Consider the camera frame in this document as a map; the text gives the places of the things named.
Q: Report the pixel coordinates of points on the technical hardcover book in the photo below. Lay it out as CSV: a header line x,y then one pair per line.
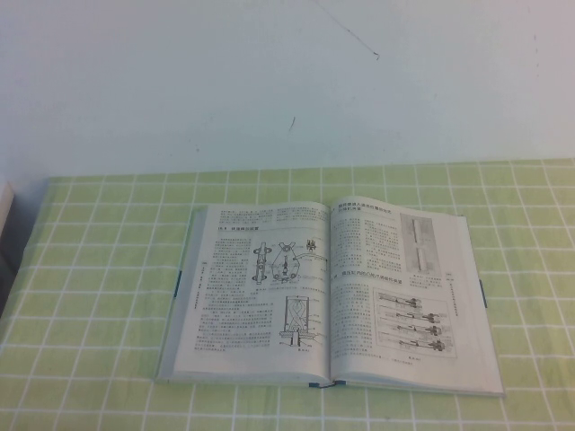
x,y
251,323

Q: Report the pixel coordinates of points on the green white checked tablecloth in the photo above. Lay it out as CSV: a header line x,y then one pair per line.
x,y
90,336

